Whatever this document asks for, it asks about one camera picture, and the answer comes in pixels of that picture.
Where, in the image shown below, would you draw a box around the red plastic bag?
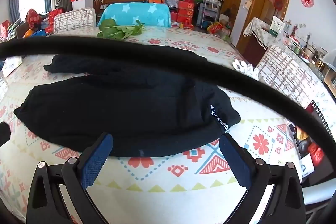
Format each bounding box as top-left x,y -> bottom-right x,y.
307,142 -> 325,166

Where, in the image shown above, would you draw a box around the leaf print sideboard cloth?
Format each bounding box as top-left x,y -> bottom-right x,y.
242,17 -> 289,56

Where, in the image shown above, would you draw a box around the green leafy vegetables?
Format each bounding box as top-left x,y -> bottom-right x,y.
97,18 -> 146,40

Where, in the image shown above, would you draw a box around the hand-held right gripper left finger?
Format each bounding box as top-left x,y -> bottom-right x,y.
26,132 -> 114,224

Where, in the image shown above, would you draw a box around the dark wooden sideboard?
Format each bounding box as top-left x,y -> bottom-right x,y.
236,34 -> 269,67

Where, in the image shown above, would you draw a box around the white glove teal cuff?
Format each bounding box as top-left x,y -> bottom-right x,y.
232,59 -> 260,81

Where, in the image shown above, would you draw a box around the black cable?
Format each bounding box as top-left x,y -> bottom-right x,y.
0,35 -> 336,143

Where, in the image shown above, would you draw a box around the red patterned bag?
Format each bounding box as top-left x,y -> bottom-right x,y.
25,9 -> 43,30

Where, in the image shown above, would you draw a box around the white box blue label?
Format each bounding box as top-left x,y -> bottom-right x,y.
299,158 -> 316,180

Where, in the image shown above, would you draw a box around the white ledge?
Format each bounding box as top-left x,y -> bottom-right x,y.
302,179 -> 336,206

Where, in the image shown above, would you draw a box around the red yellow carton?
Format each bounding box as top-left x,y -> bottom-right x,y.
207,22 -> 223,34

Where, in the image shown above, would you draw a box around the white card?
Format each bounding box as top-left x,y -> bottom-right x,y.
0,56 -> 24,78

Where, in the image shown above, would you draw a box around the clear plastic cover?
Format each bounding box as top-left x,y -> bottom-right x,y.
322,49 -> 336,70

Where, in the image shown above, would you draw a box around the patterned tablecloth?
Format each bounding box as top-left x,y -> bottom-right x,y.
0,25 -> 302,224

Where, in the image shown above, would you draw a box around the turquoise star chair cover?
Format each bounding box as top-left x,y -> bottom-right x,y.
98,3 -> 171,28

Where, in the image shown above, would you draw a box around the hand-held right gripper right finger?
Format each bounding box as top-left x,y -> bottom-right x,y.
219,133 -> 306,224

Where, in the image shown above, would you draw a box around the stack of red gift boxes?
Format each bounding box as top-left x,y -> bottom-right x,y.
169,0 -> 196,31

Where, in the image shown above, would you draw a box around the assorted jars and tins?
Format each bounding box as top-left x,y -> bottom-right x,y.
287,28 -> 330,71

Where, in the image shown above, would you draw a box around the white storage cart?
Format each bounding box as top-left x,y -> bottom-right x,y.
197,0 -> 223,29

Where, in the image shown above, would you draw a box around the black pants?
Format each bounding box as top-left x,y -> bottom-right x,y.
14,46 -> 241,158

